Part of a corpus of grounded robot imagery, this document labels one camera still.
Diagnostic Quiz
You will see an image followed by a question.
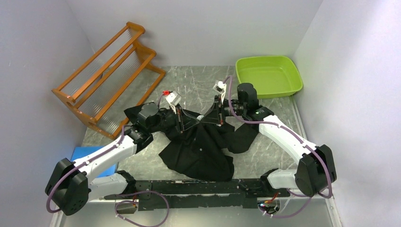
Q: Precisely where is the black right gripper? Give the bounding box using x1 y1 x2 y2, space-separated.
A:
201 94 246 124

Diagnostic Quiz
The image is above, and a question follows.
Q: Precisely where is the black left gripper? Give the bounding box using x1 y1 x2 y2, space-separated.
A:
149 103 200 133

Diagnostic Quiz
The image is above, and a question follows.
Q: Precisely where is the black button shirt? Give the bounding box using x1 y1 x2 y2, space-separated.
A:
124 106 259 182

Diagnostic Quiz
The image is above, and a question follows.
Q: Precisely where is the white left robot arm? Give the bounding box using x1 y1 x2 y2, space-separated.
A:
45 102 203 215

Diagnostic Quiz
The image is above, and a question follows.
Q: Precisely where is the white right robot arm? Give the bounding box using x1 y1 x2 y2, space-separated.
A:
202 81 337 199

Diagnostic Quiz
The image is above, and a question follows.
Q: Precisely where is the green plastic basin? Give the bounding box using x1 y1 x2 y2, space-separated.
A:
235 55 303 99

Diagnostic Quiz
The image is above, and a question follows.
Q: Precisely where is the orange wooden rack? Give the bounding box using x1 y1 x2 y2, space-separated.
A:
52 22 166 140

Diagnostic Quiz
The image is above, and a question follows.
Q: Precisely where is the blue foam pad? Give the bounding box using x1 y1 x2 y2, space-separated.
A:
70 146 118 179

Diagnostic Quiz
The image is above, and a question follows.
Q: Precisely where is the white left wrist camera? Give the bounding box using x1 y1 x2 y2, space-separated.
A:
163 90 182 111

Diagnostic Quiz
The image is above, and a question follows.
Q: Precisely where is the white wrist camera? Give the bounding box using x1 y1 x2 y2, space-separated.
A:
213 80 227 102
163 90 182 111

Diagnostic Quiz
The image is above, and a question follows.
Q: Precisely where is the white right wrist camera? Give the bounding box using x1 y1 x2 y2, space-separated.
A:
213 80 227 102

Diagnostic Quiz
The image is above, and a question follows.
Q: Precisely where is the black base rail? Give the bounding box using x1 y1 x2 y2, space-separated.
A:
104 178 290 211

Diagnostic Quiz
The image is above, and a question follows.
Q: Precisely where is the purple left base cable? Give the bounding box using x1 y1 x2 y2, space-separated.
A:
105 189 171 227

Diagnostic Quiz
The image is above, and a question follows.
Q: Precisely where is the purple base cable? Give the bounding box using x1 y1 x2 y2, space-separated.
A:
262 186 333 219
105 189 171 227

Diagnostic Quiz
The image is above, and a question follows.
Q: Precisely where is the aluminium frame rail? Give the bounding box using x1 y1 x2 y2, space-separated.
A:
51 194 342 227

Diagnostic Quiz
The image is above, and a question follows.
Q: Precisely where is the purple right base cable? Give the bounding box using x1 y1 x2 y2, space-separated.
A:
262 186 333 219

